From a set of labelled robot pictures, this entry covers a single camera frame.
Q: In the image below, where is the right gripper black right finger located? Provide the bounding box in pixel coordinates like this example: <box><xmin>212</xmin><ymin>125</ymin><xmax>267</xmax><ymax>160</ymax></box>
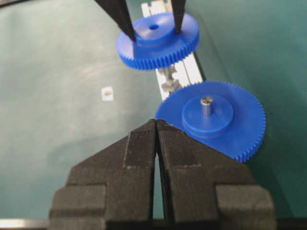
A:
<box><xmin>156</xmin><ymin>120</ymin><xmax>276</xmax><ymax>230</ymax></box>

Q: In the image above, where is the green table mat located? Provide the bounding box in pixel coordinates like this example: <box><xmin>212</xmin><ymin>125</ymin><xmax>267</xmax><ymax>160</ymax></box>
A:
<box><xmin>0</xmin><ymin>0</ymin><xmax>307</xmax><ymax>219</ymax></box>

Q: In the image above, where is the steel shaft through large gear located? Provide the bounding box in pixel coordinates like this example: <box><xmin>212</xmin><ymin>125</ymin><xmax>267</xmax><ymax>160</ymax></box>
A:
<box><xmin>201</xmin><ymin>96</ymin><xmax>213</xmax><ymax>116</ymax></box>

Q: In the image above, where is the large blue plastic gear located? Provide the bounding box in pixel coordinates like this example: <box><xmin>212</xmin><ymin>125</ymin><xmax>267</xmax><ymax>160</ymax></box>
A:
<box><xmin>155</xmin><ymin>80</ymin><xmax>266</xmax><ymax>162</ymax></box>

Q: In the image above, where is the bare steel shaft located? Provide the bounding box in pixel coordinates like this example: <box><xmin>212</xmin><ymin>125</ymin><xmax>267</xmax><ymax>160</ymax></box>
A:
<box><xmin>163</xmin><ymin>66</ymin><xmax>176</xmax><ymax>82</ymax></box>

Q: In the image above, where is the small blue plastic gear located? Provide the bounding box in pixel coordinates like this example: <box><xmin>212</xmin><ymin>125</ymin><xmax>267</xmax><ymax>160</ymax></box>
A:
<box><xmin>116</xmin><ymin>12</ymin><xmax>200</xmax><ymax>70</ymax></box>

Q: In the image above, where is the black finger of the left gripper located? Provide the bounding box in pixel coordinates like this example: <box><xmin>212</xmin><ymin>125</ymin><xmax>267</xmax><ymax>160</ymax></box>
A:
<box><xmin>95</xmin><ymin>0</ymin><xmax>136</xmax><ymax>41</ymax></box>
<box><xmin>171</xmin><ymin>0</ymin><xmax>186</xmax><ymax>34</ymax></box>

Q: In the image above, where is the silver aluminium extrusion rail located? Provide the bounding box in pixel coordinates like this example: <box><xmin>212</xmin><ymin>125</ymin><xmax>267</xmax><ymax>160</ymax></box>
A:
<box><xmin>141</xmin><ymin>0</ymin><xmax>203</xmax><ymax>100</ymax></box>

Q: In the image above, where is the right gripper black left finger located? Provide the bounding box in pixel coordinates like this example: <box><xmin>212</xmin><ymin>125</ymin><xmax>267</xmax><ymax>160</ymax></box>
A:
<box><xmin>49</xmin><ymin>119</ymin><xmax>156</xmax><ymax>230</ymax></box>

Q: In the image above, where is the white marker sticker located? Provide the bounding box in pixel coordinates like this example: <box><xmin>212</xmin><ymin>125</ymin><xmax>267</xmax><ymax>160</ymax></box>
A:
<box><xmin>101</xmin><ymin>86</ymin><xmax>114</xmax><ymax>101</ymax></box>

